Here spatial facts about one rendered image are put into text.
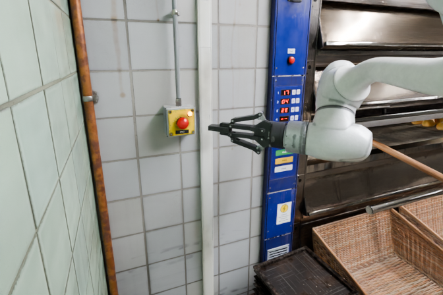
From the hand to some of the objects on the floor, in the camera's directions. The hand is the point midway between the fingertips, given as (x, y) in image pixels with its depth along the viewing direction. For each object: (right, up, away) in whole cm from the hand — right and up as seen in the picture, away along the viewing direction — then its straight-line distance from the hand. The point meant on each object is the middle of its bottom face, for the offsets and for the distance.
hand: (219, 128), depth 84 cm
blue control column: (-8, -110, +152) cm, 188 cm away
